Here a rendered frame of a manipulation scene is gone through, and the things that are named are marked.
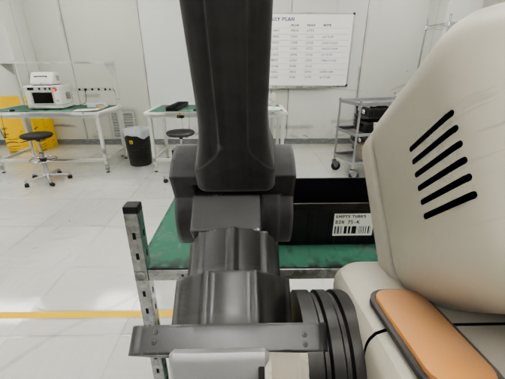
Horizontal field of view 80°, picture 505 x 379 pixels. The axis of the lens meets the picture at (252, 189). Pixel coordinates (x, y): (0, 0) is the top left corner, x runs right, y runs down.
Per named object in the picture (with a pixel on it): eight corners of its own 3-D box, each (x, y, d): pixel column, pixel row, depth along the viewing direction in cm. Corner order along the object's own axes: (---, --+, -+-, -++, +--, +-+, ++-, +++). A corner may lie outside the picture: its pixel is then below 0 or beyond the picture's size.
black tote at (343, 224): (213, 246, 73) (210, 204, 69) (219, 213, 89) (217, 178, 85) (445, 243, 74) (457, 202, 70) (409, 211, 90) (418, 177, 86)
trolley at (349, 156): (328, 168, 420) (336, 94, 381) (384, 163, 441) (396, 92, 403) (349, 183, 372) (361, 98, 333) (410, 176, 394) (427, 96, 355)
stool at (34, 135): (19, 181, 375) (3, 134, 352) (63, 171, 409) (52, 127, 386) (29, 192, 343) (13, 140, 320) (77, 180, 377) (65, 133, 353)
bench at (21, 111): (34, 157, 471) (19, 104, 439) (130, 157, 473) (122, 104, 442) (-3, 174, 401) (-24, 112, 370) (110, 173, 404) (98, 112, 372)
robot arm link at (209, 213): (188, 250, 22) (261, 250, 22) (198, 141, 27) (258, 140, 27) (204, 281, 30) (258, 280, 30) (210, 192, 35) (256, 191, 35)
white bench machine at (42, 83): (42, 106, 422) (33, 71, 404) (75, 106, 427) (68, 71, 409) (27, 110, 388) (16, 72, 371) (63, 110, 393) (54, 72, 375)
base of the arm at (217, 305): (122, 355, 17) (335, 351, 17) (145, 222, 21) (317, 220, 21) (161, 358, 24) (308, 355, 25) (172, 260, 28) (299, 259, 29)
